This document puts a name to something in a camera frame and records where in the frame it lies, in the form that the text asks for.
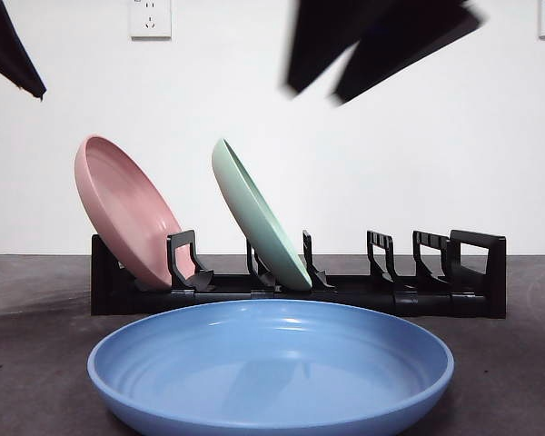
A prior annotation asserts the green plate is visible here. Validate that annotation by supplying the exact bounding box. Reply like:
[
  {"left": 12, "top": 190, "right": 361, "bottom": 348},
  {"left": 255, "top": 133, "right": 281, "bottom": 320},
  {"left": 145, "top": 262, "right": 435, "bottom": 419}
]
[{"left": 211, "top": 138, "right": 312, "bottom": 292}]

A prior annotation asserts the pink plate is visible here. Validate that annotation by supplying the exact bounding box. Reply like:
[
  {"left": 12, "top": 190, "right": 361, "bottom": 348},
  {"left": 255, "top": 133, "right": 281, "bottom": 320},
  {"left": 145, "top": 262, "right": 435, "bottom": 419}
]
[{"left": 74, "top": 134, "right": 196, "bottom": 288}]

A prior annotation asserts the black plate rack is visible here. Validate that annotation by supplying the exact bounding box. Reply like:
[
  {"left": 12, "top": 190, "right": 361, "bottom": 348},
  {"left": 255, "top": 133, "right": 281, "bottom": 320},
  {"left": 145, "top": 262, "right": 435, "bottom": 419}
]
[{"left": 90, "top": 229, "right": 509, "bottom": 320}]

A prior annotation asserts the blue plate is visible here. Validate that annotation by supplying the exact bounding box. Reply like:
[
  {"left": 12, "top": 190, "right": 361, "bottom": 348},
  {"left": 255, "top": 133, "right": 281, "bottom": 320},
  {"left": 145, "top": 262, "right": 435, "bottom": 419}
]
[{"left": 86, "top": 298, "right": 455, "bottom": 436}]

